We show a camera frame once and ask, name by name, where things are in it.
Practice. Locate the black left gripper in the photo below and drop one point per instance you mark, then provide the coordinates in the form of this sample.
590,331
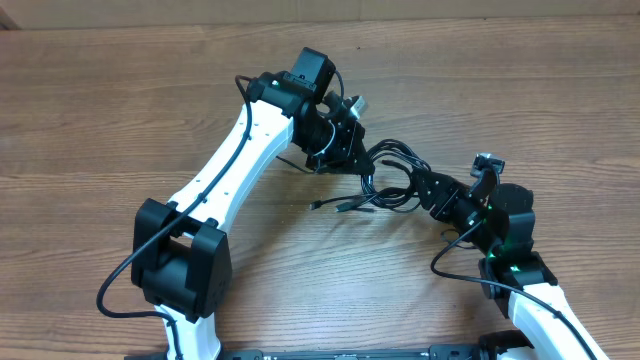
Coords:
350,150

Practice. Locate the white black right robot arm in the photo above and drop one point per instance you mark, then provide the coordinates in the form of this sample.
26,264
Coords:
498,219

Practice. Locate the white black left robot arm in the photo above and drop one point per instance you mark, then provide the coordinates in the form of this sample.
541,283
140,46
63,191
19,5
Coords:
183,262

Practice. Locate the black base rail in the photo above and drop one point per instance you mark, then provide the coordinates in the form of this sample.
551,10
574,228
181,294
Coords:
434,352

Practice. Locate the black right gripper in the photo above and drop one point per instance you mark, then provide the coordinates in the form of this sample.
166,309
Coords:
444,194

